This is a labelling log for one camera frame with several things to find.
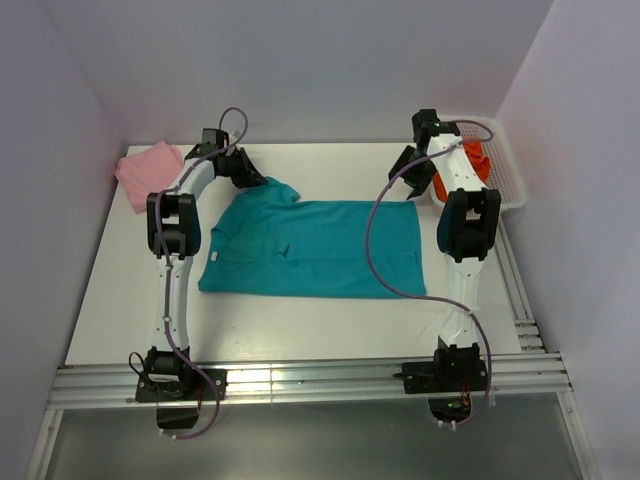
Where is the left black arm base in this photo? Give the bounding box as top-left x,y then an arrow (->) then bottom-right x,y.
135,368 -> 227,403

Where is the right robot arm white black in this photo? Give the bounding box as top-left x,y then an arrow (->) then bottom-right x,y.
388,109 -> 501,352

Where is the white plastic basket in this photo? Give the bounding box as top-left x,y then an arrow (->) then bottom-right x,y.
428,116 -> 526,213

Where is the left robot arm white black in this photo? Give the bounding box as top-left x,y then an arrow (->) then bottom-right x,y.
143,128 -> 267,399

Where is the black box under rail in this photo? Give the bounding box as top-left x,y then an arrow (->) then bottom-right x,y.
156,407 -> 200,430

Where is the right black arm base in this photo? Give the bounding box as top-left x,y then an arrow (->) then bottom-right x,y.
393,360 -> 490,394

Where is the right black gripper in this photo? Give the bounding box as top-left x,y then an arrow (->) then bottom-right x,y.
388,145 -> 438,199

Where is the orange t-shirt in basket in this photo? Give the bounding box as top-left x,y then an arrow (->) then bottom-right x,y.
431,145 -> 488,206

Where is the aluminium mounting rail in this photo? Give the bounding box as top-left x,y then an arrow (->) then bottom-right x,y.
46,353 -> 573,410

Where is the folded pink t-shirt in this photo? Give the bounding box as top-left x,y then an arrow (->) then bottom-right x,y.
115,141 -> 184,214

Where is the teal t-shirt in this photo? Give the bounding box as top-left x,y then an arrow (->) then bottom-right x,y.
198,178 -> 426,299

